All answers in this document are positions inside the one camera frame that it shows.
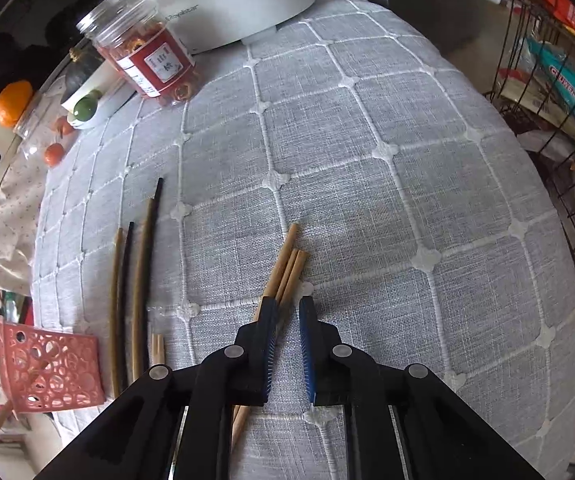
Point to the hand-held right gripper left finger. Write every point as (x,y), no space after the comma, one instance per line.
(271,355)

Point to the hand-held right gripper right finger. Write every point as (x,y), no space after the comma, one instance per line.
(306,355)

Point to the brown chopstick with black tip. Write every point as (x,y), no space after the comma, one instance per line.
(142,280)

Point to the pink perforated basket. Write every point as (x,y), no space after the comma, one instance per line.
(47,334)

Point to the small red tomato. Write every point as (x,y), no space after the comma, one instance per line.
(54,155)
(63,126)

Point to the floral tablecloth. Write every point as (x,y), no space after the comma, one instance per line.
(12,210)

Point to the green lime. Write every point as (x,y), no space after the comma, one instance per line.
(86,109)

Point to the white bowl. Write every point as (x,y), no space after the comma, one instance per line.
(109,90)

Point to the clear jar with red label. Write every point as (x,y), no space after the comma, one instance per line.
(152,55)

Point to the clear glass jar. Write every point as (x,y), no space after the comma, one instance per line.
(34,127)

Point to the white electric pot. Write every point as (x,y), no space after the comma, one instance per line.
(207,5)

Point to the orange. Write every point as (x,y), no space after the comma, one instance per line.
(13,102)

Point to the teal snack packet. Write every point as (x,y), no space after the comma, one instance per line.
(562,80)

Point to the black microwave oven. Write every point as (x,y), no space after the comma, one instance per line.
(27,20)

